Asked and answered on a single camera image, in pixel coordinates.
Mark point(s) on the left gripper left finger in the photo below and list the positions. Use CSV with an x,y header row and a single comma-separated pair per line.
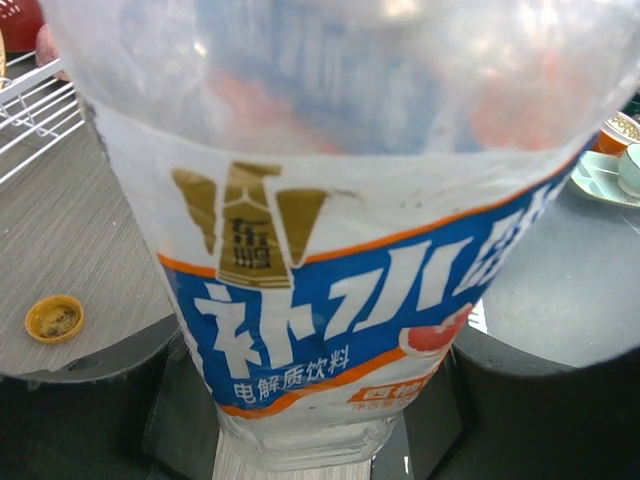
x,y
135,410

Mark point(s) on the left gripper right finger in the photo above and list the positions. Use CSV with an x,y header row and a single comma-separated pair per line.
x,y
495,412

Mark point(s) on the clear plastic water bottle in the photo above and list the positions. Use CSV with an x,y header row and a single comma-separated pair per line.
x,y
329,187

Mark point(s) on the orange bottle cap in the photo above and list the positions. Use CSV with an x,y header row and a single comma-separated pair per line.
x,y
55,319

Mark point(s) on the teal saucer with cup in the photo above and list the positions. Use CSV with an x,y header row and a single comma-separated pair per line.
x,y
609,179

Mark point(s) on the orange patterned cup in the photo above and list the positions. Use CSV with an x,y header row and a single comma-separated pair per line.
x,y
618,132

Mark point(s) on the pink patterned bowl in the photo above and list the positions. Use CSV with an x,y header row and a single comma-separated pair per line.
x,y
45,48

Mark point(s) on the red bowl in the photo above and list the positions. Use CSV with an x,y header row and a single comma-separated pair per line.
x,y
21,21

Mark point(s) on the white wire dish rack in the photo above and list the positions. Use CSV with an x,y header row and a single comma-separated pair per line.
x,y
38,111

